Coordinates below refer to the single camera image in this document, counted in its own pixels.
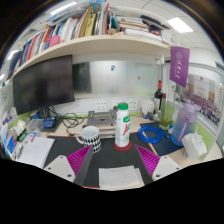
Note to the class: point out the black computer monitor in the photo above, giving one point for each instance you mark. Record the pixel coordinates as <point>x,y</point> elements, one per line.
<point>43,85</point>

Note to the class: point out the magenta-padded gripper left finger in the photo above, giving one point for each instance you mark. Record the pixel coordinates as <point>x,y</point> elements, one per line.
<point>60,166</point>

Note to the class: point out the white round jar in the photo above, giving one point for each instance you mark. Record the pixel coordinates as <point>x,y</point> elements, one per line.
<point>147,108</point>

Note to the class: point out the dark wine bottle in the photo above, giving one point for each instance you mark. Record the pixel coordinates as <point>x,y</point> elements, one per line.
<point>158,96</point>

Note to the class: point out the purple translucent water jug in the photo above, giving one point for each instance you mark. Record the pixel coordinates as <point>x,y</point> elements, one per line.
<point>183,125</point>

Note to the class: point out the small blue box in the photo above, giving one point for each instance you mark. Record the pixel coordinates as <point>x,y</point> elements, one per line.
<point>49,122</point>

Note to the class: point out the black desk mat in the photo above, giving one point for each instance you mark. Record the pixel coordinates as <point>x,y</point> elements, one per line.
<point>110,158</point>

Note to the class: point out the flat round red coaster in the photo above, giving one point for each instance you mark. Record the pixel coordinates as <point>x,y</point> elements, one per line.
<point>117,147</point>

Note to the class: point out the folded white paper napkin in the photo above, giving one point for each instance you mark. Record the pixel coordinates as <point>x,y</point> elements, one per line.
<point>120,177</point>

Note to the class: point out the black-and-white checkered mug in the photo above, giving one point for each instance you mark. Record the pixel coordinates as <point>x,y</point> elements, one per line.
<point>90,138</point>

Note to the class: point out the white wall power outlet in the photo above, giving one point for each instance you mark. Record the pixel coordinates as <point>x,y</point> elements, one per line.
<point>114,104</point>
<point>100,106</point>
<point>132,104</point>

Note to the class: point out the ceiling light panels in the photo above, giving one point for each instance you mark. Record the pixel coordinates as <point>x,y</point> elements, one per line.
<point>180,25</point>

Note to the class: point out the white paper sheet with writing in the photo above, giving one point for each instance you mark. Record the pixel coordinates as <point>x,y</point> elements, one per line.
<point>35,151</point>

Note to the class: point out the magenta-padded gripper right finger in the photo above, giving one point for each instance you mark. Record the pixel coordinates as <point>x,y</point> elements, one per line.
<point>163,166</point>

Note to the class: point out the purple pennant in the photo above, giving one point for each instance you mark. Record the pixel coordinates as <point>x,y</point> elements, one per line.
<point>179,66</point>

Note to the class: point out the wooden shelf with books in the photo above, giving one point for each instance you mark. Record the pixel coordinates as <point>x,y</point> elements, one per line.
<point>100,45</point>

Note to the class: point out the clear plastic box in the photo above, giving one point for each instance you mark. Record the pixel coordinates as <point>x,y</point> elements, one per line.
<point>34,126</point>

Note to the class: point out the crumpled white tissue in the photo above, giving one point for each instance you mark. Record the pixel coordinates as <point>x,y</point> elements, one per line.
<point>194,146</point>

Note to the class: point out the dark blue mouse pad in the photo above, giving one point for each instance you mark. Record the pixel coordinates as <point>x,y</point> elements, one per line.
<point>166,146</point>

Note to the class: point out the group photo poster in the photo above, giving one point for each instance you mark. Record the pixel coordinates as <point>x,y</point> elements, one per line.
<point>203,100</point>

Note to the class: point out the blue tissue box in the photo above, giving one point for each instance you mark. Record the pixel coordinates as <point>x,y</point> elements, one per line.
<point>10,145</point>

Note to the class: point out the white green-capped drink bottle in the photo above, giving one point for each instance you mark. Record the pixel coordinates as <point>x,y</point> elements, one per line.
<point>122,128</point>

